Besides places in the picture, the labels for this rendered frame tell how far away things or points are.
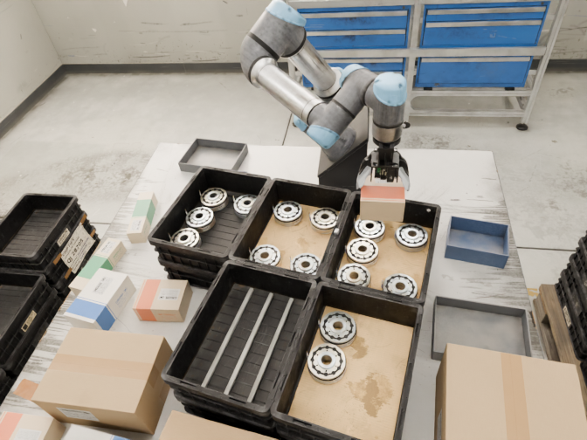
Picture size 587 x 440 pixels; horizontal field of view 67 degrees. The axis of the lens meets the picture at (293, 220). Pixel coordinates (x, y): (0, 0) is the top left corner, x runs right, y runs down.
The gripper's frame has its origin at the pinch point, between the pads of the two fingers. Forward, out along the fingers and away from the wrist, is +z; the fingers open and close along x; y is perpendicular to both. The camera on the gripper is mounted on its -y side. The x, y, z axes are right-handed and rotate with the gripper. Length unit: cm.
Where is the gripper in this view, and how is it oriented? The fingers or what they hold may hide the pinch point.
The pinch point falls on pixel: (383, 188)
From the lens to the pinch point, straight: 129.8
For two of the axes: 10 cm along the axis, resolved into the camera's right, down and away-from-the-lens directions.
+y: -1.6, 7.2, -6.7
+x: 9.8, 0.5, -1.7
